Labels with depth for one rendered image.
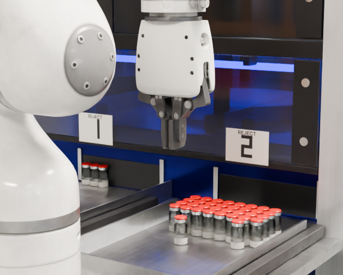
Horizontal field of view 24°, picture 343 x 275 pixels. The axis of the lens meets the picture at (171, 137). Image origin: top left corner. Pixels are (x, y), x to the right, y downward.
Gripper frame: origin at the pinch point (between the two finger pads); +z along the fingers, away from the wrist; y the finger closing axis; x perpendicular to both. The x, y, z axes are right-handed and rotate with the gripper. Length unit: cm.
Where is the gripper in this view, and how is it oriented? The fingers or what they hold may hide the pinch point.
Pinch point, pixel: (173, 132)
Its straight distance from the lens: 106.5
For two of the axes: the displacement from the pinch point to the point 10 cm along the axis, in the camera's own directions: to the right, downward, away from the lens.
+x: -5.5, 1.6, -8.2
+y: -8.4, -1.0, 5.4
